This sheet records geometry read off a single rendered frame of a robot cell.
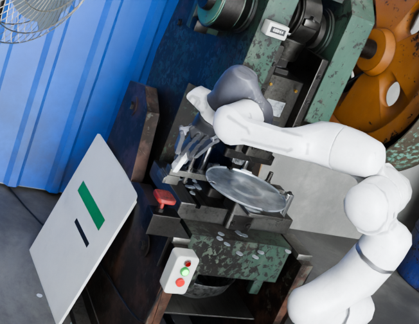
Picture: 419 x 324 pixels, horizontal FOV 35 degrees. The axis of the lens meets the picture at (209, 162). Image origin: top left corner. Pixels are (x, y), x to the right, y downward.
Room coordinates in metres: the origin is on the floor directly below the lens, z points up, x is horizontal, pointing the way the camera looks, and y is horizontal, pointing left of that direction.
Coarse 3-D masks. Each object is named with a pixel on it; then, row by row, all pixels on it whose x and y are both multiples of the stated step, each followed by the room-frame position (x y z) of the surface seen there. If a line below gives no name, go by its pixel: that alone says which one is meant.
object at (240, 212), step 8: (224, 200) 2.10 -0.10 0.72; (232, 200) 2.06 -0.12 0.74; (232, 208) 2.04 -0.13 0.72; (240, 208) 2.05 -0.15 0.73; (248, 208) 1.96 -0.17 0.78; (232, 216) 2.04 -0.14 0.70; (240, 216) 2.06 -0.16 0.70; (248, 216) 2.07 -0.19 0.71; (256, 216) 1.94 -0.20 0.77; (264, 216) 1.95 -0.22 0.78; (272, 216) 1.97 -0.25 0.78; (280, 216) 2.00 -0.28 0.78; (224, 224) 2.05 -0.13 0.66; (232, 224) 2.04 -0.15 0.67; (240, 224) 2.06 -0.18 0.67; (248, 224) 2.07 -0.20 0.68
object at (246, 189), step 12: (216, 168) 2.18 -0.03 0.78; (228, 168) 2.23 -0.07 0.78; (216, 180) 2.07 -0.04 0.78; (228, 180) 2.12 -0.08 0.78; (240, 180) 2.15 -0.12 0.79; (252, 180) 2.21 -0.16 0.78; (228, 192) 2.01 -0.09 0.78; (240, 192) 2.05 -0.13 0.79; (252, 192) 2.08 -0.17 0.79; (264, 192) 2.14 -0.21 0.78; (276, 192) 2.19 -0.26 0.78; (252, 204) 1.99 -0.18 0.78; (264, 204) 2.03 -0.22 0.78; (276, 204) 2.08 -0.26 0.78
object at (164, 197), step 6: (156, 192) 1.84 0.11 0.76; (162, 192) 1.86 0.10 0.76; (168, 192) 1.88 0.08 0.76; (156, 198) 1.83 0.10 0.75; (162, 198) 1.82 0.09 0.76; (168, 198) 1.84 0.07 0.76; (174, 198) 1.85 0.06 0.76; (162, 204) 1.84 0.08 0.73; (168, 204) 1.82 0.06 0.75; (174, 204) 1.84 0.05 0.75
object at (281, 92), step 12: (276, 72) 2.17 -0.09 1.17; (288, 72) 2.19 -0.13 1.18; (276, 84) 2.13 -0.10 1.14; (288, 84) 2.15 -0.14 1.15; (300, 84) 2.17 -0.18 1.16; (264, 96) 2.12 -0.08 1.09; (276, 96) 2.14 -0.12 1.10; (288, 96) 2.16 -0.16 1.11; (276, 108) 2.15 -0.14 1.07; (288, 108) 2.17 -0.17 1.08; (276, 120) 2.16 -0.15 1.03; (264, 156) 2.13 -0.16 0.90
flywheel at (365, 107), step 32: (384, 0) 2.48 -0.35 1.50; (416, 0) 2.35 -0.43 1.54; (384, 32) 2.37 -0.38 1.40; (416, 32) 2.29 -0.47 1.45; (384, 64) 2.33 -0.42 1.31; (416, 64) 2.23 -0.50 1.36; (352, 96) 2.42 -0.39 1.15; (384, 96) 2.32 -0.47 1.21; (416, 96) 2.12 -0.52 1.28; (384, 128) 2.18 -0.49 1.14
